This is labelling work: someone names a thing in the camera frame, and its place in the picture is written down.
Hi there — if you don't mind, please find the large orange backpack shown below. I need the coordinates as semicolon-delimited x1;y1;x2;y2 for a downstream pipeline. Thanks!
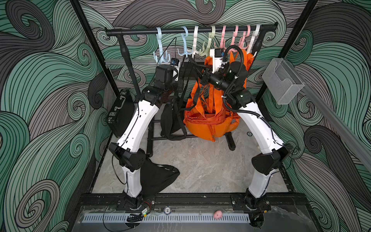
184;110;240;142

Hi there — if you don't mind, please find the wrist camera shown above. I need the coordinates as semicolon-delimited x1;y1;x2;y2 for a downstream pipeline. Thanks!
170;58;181;82
209;48;227;73

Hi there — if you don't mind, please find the pink hook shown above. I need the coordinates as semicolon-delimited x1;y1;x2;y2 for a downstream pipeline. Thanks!
220;25;227;50
238;25;251;50
229;25;239;53

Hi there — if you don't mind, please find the black case on wall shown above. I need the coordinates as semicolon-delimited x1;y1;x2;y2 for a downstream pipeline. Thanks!
107;90;135;137

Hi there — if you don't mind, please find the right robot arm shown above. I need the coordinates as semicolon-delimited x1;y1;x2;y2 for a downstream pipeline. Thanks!
201;45;293;209

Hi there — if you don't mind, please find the black round mat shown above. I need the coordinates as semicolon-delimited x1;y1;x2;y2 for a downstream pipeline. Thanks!
140;158;180;196

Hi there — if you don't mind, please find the light blue hook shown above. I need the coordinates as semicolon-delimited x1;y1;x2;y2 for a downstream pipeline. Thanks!
177;26;193;58
153;27;171;64

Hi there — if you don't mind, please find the black clothes rack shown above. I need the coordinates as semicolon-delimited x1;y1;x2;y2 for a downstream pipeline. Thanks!
105;22;278;157

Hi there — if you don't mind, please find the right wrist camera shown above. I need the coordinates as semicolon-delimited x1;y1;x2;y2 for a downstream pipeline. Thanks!
209;48;227;73

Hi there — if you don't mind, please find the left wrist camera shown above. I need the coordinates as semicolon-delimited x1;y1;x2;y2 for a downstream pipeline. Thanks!
170;58;181;82

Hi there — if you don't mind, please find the pale green hook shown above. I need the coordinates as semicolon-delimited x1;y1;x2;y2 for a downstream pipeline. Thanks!
199;26;216;56

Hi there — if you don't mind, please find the red-orange drawstring bag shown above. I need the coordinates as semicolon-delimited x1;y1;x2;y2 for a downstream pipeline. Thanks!
202;48;255;121
183;55;230;125

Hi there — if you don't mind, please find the white hook rightmost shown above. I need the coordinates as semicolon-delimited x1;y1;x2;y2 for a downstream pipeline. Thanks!
246;24;261;53

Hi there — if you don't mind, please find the black bag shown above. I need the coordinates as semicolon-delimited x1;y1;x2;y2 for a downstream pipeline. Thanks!
160;55;209;142

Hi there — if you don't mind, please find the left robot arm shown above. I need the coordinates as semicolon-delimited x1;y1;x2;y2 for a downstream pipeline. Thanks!
109;64;181;209

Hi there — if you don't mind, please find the pink small object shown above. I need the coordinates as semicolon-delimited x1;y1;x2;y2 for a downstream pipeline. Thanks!
213;210;223;220

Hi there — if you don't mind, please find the white hook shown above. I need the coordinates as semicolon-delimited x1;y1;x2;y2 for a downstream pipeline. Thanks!
246;24;261;53
191;25;199;58

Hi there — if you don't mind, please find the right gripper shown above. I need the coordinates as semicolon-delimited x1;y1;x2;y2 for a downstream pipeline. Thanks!
196;65;236;97

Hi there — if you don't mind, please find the white mesh wall basket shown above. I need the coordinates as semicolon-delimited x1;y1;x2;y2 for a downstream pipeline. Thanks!
262;58;304;105

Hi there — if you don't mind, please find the light blue hook leftmost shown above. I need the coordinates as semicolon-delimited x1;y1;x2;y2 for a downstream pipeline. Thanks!
153;27;171;64

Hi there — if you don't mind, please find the white slotted cable duct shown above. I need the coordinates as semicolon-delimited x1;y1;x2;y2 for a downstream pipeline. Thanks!
82;213;250;223

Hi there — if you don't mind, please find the black wall shelf tray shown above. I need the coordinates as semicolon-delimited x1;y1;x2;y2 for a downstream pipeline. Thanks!
179;62;210;80

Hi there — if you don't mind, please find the orange sling bag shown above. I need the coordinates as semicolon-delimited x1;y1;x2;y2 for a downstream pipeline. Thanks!
243;50;255;71

